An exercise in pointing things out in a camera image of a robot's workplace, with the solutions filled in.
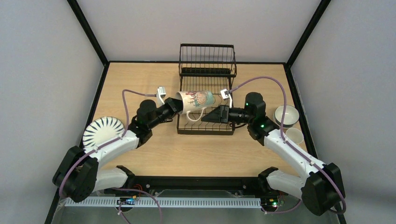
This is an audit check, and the seashell pattern ceramic mug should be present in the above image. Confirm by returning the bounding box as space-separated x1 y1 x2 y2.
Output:
175 91 215 122

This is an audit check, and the black wire dish rack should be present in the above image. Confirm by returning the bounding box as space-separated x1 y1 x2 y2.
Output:
177 43 237 135

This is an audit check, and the yellow ceramic mug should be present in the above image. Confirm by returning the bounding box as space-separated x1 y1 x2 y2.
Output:
285 128 304 144

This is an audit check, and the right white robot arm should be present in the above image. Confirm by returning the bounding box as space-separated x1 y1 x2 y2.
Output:
201 92 345 216

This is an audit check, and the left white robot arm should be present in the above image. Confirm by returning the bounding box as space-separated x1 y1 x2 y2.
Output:
52 98 183 203

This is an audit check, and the blue striped white plate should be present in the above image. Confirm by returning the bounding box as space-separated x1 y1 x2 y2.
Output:
82 116 125 147

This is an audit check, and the white bowl with dark rim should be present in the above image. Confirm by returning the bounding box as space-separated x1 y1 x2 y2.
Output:
273 105 299 128

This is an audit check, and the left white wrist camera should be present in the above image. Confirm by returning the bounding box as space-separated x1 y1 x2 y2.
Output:
156 86 166 105

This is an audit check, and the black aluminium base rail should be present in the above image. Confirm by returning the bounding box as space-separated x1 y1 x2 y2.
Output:
58 175 336 196

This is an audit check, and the white slotted cable duct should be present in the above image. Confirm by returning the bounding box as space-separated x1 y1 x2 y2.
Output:
64 196 261 209

